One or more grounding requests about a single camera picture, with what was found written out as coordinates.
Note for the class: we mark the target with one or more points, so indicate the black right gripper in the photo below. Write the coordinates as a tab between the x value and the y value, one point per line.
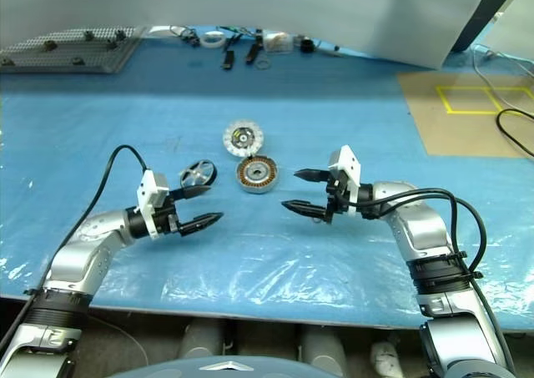
336	194

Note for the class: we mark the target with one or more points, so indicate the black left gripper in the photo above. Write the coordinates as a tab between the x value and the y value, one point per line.
167	219

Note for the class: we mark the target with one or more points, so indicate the motor stator with copper windings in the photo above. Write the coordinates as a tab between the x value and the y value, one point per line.
256	177

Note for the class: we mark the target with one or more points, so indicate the white round motor cover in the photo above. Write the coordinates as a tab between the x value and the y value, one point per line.
243	139

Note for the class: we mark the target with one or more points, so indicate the blue plastic table sheet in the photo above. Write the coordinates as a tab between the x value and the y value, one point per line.
125	115

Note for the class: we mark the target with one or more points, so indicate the grey rounded cylinder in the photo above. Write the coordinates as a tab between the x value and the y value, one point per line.
202	338
323	344

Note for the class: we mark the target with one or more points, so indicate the small grey connector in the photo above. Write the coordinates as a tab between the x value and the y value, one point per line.
334	51

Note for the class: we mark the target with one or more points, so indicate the small black cylinder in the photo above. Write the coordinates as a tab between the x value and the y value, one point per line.
307	45

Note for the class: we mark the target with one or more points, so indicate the black flat tool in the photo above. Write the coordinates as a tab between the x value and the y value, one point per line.
228	58
252	52

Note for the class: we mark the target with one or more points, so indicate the clear plastic box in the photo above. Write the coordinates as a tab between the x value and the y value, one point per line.
276	42

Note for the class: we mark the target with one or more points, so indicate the blue-grey robot torso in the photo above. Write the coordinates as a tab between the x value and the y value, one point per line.
217	367

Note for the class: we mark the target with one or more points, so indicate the brown cardboard sheet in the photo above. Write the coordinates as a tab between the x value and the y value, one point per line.
459	132

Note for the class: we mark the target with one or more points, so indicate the yellow tape square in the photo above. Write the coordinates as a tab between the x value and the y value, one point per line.
443	98

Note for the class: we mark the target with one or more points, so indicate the white tape roll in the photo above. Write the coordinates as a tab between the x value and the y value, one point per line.
212	41

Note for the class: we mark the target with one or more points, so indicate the white rounded object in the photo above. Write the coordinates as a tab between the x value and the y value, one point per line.
386	357

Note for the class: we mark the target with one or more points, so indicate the black clamp fixture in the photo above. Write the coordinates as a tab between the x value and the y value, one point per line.
7	61
76	61
88	34
112	43
120	33
51	44

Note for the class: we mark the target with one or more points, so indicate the white foam backdrop board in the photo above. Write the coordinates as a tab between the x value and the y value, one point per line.
250	2

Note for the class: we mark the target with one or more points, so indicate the grey perforated board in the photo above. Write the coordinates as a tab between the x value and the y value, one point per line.
62	54

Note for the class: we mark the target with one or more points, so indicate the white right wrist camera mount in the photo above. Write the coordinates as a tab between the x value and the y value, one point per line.
348	163

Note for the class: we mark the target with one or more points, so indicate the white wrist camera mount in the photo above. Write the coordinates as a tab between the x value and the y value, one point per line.
146	194
348	163

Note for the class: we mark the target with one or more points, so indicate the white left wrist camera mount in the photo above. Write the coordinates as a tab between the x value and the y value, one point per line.
146	194

